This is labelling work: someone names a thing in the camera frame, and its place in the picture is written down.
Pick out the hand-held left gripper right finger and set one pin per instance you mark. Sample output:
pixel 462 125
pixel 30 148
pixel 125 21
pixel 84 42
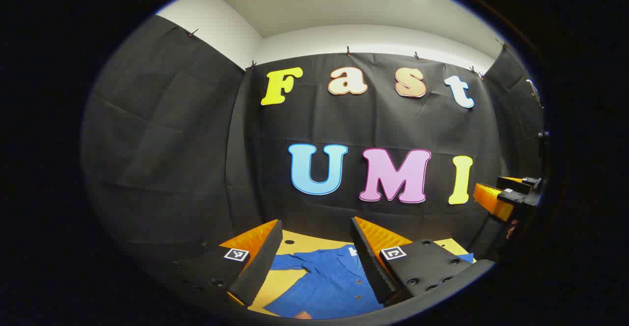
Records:
pixel 366 254

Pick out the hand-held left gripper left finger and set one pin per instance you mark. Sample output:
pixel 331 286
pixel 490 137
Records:
pixel 261 262

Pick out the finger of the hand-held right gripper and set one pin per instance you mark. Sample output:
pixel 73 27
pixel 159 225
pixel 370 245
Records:
pixel 491 200
pixel 513 183

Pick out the row of small cloth clips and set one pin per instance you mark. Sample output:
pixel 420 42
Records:
pixel 348 50

